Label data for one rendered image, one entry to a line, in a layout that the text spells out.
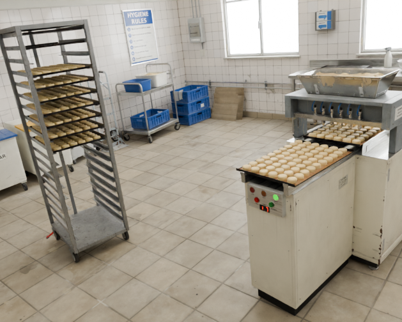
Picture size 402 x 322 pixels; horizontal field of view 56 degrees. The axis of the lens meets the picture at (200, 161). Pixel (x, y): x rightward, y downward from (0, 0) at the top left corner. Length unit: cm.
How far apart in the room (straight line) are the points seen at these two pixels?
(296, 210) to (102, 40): 485
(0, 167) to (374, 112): 394
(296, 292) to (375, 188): 82
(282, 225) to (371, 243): 82
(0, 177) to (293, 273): 362
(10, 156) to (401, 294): 411
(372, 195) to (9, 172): 389
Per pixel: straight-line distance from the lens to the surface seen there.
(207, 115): 696
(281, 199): 203
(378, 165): 253
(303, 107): 276
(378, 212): 266
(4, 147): 486
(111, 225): 340
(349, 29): 588
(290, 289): 237
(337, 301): 265
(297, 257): 223
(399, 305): 271
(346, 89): 255
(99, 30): 630
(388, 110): 240
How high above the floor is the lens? 174
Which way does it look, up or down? 21 degrees down
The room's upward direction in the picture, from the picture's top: 6 degrees counter-clockwise
